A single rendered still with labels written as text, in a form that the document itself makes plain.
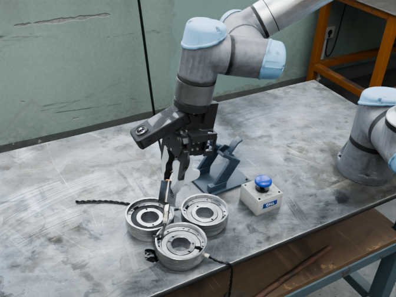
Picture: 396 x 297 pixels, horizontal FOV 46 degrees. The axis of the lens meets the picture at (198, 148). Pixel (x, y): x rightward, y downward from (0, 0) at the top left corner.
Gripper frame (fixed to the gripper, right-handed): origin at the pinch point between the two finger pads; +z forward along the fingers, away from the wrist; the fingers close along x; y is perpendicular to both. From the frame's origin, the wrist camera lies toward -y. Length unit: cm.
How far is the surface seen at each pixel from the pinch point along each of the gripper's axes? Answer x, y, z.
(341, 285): 10, 97, 77
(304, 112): 26, 62, 2
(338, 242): -7, 57, 27
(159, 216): -1.5, -1.7, 7.2
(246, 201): -4.0, 19.4, 5.8
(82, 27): 157, 31, 19
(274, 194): -7.5, 23.8, 2.1
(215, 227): -9.8, 7.2, 5.8
